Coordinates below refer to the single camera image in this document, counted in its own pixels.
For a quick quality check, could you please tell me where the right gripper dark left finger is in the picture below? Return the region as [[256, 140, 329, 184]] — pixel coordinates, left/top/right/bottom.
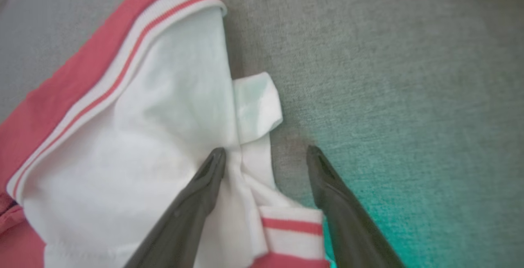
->
[[123, 147, 227, 268]]

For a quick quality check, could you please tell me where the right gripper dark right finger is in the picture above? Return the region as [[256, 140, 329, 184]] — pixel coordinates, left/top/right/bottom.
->
[[306, 144, 407, 268]]

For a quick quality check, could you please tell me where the red white basketball jersey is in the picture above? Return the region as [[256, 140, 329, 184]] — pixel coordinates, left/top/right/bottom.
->
[[0, 0, 330, 268]]

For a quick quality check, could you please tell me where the large grey fabric sofa seat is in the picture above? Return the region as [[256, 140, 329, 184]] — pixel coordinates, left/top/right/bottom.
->
[[0, 0, 524, 268]]

